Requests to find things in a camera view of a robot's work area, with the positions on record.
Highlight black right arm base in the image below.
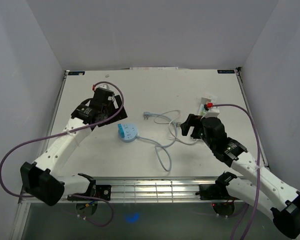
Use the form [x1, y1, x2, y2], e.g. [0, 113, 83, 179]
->
[195, 171, 249, 218]

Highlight light blue cable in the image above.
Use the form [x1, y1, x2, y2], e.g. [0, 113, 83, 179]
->
[137, 111, 173, 173]

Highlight aluminium frame rail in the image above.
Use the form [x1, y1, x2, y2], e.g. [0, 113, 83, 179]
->
[20, 177, 250, 203]

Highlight white multicolour power strip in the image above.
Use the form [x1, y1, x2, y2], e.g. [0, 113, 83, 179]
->
[189, 91, 218, 143]

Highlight green small plug adapter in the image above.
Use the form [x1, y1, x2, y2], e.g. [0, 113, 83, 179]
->
[198, 104, 206, 116]

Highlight black corner label left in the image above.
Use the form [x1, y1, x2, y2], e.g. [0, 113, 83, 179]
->
[68, 71, 85, 76]

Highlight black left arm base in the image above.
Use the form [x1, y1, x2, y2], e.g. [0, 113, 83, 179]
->
[64, 173, 112, 201]

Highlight black corner label right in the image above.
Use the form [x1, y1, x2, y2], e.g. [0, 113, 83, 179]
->
[217, 69, 235, 74]

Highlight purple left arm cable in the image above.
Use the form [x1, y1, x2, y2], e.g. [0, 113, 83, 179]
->
[0, 81, 125, 227]

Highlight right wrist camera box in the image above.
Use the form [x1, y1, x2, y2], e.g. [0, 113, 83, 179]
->
[202, 102, 220, 118]

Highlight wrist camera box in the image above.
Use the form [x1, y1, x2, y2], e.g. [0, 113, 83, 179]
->
[202, 102, 220, 118]
[92, 83, 110, 94]

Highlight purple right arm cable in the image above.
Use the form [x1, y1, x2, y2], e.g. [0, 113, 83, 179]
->
[212, 103, 262, 240]

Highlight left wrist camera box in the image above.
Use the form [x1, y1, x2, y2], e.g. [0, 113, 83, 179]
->
[92, 83, 110, 94]

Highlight black corner label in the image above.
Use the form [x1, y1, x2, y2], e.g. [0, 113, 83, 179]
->
[68, 71, 85, 76]
[217, 69, 235, 74]

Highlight blue cable winder clip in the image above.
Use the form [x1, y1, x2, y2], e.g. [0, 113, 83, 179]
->
[118, 123, 125, 139]

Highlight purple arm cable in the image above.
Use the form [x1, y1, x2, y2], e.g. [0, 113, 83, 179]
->
[0, 81, 125, 227]
[212, 103, 262, 240]

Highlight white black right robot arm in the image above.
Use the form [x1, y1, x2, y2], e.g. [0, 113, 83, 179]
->
[180, 114, 300, 239]

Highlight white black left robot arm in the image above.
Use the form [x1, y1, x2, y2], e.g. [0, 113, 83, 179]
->
[20, 87, 127, 206]

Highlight round light blue socket hub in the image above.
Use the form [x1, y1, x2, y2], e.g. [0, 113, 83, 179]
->
[118, 123, 138, 143]

